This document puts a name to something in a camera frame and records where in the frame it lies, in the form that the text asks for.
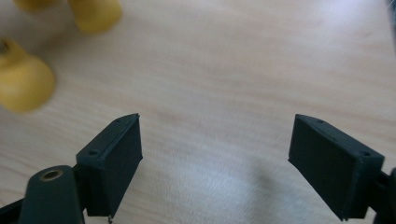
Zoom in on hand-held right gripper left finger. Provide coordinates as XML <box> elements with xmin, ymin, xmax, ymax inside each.
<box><xmin>75</xmin><ymin>113</ymin><xmax>144</xmax><ymax>219</ymax></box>

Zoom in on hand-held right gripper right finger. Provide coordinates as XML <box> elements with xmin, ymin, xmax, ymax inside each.
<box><xmin>288</xmin><ymin>113</ymin><xmax>386</xmax><ymax>222</ymax></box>

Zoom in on cream trash bin with face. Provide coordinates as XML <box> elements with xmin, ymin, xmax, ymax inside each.
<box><xmin>0</xmin><ymin>0</ymin><xmax>123</xmax><ymax>114</ymax></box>

